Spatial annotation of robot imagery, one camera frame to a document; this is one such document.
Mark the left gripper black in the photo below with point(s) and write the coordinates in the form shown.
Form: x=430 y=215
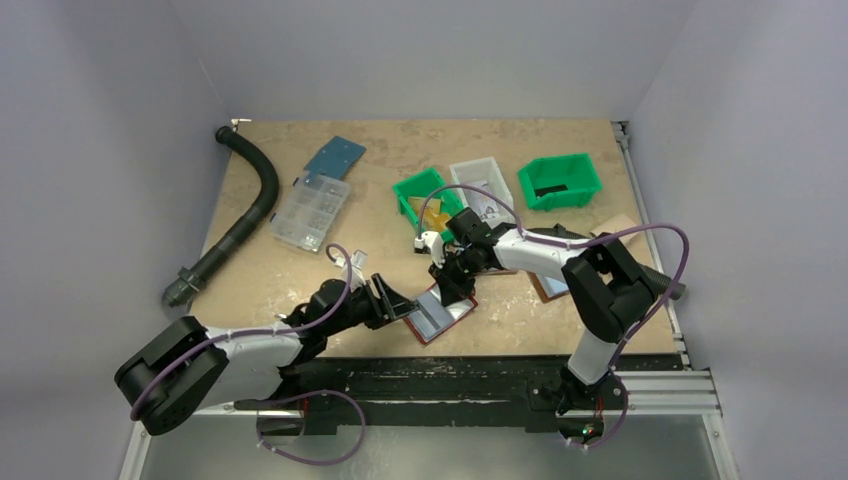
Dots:
x=396 y=304

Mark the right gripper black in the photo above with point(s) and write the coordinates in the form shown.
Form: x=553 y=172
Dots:
x=455 y=270

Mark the red leather card holder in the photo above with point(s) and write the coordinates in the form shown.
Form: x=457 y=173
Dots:
x=432 y=319

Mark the green bin with yellow items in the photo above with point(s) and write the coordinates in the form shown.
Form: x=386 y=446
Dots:
x=414 y=202

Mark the white plastic bin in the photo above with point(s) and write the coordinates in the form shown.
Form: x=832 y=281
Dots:
x=491 y=198

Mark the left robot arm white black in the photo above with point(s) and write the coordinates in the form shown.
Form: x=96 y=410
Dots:
x=188 y=366

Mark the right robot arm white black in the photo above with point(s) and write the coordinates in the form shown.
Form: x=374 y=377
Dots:
x=611 y=291

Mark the brown open card holder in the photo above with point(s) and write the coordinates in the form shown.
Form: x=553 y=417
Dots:
x=548 y=289

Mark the clear compartment screw box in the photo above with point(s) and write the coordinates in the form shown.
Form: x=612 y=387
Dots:
x=308 y=212

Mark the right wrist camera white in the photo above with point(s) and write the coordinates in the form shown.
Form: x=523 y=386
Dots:
x=432 y=243

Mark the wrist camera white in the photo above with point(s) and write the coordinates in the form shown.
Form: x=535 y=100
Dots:
x=353 y=267
x=432 y=243

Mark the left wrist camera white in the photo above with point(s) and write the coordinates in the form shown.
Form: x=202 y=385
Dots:
x=353 y=267

